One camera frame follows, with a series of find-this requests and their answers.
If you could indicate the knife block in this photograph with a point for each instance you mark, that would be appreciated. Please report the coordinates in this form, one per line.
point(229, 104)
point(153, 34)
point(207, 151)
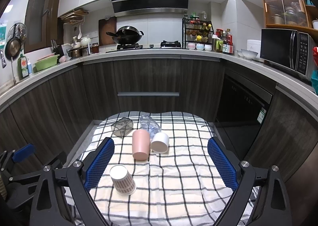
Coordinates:
point(56, 48)

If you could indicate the black wok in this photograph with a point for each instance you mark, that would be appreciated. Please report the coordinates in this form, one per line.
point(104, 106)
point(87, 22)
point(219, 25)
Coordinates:
point(126, 34)

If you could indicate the blue bottle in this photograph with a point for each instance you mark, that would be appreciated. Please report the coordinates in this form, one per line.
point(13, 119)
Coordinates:
point(29, 67)

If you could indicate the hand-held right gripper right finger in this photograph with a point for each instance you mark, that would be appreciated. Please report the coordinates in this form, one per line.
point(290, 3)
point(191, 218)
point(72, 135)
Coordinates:
point(223, 164)

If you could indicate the black microwave oven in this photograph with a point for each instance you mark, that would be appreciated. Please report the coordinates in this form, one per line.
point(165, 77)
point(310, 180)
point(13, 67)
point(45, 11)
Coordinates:
point(280, 47)

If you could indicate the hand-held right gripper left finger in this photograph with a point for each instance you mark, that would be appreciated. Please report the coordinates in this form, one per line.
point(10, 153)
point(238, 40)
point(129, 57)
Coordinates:
point(99, 164)

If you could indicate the white teapot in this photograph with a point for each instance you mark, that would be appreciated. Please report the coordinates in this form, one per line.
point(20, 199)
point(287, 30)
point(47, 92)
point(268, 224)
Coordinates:
point(85, 41)

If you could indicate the red label sauce bottle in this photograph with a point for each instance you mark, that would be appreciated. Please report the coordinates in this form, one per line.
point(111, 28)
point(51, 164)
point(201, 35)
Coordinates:
point(228, 46)

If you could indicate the hanging frying pan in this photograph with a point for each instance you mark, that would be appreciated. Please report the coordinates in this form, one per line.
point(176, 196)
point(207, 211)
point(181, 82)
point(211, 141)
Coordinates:
point(12, 47)

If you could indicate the grey transparent cup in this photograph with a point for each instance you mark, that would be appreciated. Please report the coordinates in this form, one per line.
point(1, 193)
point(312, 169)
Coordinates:
point(121, 128)

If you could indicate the brown jar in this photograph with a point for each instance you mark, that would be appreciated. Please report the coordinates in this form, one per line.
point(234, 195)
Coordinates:
point(95, 48)

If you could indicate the wooden boards on rack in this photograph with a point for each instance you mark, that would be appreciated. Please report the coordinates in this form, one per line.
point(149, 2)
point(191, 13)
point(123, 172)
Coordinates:
point(74, 15)

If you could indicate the steel pot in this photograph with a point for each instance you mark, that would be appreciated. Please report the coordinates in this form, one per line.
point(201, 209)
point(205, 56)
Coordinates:
point(74, 53)

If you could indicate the pink cup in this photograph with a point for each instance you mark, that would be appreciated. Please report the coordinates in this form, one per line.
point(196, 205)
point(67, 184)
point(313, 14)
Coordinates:
point(141, 145)

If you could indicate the black spice rack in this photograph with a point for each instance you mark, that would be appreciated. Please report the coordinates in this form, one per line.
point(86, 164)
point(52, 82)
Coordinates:
point(197, 33)

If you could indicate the gas stove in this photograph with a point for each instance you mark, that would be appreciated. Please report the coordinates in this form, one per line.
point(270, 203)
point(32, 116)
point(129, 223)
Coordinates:
point(149, 47)

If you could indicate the white hanging spoon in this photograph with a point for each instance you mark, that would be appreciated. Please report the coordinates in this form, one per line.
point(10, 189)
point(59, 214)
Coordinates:
point(80, 34)

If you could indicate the brown door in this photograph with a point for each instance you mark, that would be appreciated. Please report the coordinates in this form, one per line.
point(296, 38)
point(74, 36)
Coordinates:
point(42, 15)

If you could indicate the pink cloth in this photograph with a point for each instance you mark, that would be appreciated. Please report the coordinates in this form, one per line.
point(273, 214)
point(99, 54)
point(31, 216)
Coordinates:
point(64, 59)

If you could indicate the teal box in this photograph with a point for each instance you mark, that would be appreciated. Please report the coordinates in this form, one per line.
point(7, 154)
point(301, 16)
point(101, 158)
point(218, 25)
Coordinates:
point(315, 77)

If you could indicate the black white checked cloth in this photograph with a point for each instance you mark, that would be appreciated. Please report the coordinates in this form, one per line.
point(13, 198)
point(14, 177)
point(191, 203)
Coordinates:
point(178, 171)

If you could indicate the large white bowl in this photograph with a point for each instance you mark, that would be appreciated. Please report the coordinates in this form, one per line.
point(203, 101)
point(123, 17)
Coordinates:
point(249, 54)

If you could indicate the black dishwasher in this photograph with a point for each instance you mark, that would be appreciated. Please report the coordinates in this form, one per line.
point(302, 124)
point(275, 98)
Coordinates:
point(241, 109)

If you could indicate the white cup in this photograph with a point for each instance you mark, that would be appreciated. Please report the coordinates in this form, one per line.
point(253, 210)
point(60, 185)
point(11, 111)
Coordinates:
point(160, 142)

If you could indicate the wooden glass-door cabinet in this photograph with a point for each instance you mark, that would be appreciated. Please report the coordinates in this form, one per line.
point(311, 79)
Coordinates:
point(285, 7)

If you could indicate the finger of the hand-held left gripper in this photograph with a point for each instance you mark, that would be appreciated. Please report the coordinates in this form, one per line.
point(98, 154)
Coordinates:
point(59, 160)
point(23, 152)

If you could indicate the clear plastic cup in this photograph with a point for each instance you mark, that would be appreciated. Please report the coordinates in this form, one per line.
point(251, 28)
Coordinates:
point(149, 123)

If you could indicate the green pitcher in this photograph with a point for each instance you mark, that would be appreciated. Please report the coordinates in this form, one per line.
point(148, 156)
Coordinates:
point(219, 46)

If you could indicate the dark wooden cutting board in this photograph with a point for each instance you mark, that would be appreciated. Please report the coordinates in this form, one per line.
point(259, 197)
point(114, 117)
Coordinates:
point(105, 30)

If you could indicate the small white bowl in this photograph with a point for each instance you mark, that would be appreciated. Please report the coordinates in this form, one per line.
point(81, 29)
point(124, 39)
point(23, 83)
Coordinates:
point(239, 53)

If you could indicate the patterned paper cup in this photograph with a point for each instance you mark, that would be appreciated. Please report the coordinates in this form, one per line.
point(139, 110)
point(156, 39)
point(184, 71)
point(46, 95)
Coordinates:
point(123, 181)

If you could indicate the green dish soap bottle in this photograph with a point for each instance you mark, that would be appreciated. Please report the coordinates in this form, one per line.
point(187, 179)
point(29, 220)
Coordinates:
point(23, 66)

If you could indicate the green plastic basin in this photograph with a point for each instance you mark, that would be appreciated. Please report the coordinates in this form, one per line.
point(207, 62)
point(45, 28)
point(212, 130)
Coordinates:
point(47, 63)

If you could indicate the red bag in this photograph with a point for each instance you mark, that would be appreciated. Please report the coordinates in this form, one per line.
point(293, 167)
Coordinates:
point(315, 53)

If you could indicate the white rice cooker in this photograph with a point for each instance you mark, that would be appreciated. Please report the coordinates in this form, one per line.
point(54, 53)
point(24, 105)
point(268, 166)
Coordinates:
point(253, 46)

